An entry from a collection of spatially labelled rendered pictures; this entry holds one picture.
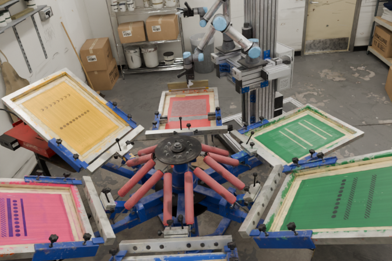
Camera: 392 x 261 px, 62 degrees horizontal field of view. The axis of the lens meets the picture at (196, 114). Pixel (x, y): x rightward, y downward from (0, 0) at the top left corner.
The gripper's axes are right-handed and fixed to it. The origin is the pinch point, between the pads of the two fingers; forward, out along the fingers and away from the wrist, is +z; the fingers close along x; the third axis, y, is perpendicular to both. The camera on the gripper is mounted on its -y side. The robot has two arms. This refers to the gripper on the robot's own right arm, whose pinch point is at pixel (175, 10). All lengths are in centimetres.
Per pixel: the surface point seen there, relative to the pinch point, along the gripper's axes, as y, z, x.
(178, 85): 45, -3, -80
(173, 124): 55, 0, -128
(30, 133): 37, 118, -151
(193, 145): 9, -25, -203
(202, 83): 45, -27, -79
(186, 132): 40, -15, -157
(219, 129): 44, -41, -150
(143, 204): 36, 9, -227
